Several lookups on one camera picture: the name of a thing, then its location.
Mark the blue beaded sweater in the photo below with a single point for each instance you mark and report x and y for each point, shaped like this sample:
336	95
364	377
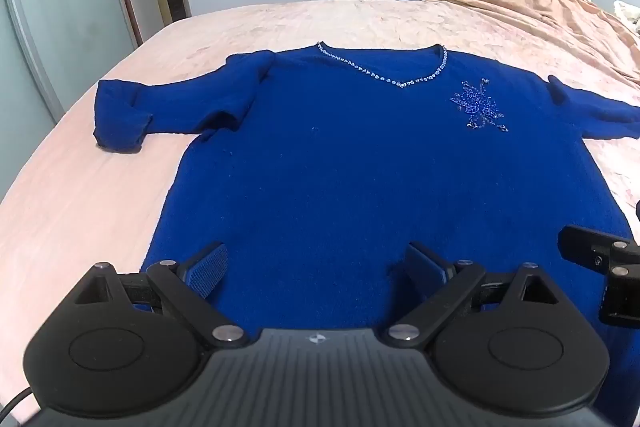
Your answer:
350	167

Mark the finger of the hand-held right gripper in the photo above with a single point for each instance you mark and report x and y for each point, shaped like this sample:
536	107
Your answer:
580	247

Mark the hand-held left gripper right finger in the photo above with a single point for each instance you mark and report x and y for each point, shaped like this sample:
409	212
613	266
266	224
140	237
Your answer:
424	268

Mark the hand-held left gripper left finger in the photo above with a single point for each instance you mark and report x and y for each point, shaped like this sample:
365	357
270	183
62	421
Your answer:
207	271

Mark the peach blanket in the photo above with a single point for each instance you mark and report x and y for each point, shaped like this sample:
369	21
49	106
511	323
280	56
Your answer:
550	9

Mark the pink bed sheet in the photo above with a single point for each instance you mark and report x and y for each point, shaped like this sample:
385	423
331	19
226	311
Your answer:
75	187

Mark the flower print wardrobe door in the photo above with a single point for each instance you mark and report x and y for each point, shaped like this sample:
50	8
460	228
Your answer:
55	32

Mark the cream crumpled cloth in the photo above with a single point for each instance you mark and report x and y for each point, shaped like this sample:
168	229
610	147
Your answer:
627	14

